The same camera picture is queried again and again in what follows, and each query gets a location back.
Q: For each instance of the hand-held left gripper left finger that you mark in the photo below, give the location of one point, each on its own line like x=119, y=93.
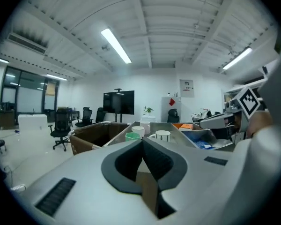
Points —
x=91, y=184

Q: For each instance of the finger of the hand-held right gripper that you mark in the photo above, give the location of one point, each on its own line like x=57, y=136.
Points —
x=215, y=122

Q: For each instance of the electrical wall panel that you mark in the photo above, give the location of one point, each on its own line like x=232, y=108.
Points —
x=187, y=88

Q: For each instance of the green cup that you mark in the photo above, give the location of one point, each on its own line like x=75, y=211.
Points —
x=132, y=137

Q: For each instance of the small black stool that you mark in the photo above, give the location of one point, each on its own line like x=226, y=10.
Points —
x=0, y=144

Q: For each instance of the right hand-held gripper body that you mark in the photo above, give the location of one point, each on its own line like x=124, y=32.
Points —
x=248, y=102

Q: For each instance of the wooden shelf cart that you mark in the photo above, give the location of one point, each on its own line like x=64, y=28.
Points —
x=89, y=139

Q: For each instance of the potted green plant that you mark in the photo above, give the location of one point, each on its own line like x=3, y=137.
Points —
x=148, y=110

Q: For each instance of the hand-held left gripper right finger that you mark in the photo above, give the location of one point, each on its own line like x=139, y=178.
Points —
x=201, y=172

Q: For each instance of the wooden cabinet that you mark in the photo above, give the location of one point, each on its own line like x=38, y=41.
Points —
x=7, y=119

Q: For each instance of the plain white cup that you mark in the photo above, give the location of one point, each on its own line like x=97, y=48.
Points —
x=138, y=129

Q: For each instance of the white power strip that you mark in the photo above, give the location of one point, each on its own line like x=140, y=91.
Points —
x=18, y=187

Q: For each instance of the large white box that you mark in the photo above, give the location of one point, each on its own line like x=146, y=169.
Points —
x=32, y=123

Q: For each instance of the black television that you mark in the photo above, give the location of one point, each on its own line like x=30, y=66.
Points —
x=118, y=102

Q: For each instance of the pile of blue packets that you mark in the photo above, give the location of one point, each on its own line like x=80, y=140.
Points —
x=201, y=144

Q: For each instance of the black office chair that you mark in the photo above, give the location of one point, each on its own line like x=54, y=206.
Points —
x=85, y=116
x=173, y=115
x=100, y=115
x=61, y=123

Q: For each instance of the white dark-striped cup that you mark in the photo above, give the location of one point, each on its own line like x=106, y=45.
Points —
x=162, y=136

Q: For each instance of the person's right forearm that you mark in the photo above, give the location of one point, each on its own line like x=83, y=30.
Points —
x=260, y=123

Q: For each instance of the dark-framed glass partition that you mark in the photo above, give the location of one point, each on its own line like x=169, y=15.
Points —
x=30, y=95

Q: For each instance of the grey cabinet with red diamond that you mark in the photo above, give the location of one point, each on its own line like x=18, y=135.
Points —
x=165, y=111

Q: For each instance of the ceiling air conditioner vent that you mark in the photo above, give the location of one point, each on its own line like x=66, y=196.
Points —
x=25, y=43

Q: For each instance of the orange box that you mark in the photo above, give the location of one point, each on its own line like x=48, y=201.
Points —
x=185, y=126

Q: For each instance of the black television stand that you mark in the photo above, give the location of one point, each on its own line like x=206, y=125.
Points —
x=119, y=118

